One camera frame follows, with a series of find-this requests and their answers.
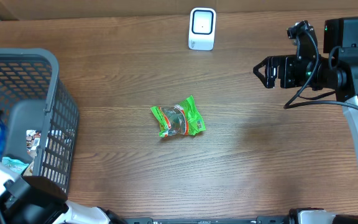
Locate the beige brown pastry bag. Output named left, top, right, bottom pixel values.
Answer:
left=23, top=129, right=43, bottom=177

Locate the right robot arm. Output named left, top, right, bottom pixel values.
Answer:
left=253, top=17, right=358, bottom=223

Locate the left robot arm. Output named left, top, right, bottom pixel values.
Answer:
left=0, top=100, right=125, bottom=223

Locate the grey plastic basket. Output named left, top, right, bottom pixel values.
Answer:
left=0, top=48, right=80, bottom=192

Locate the white barcode scanner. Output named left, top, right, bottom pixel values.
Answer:
left=188, top=7, right=216, bottom=51

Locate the green snack bag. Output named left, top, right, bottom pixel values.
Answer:
left=150, top=95, right=206, bottom=138

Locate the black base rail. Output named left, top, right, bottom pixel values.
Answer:
left=124, top=215, right=290, bottom=224

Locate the teal snack wrapper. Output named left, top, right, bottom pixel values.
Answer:
left=2, top=157, right=29, bottom=175

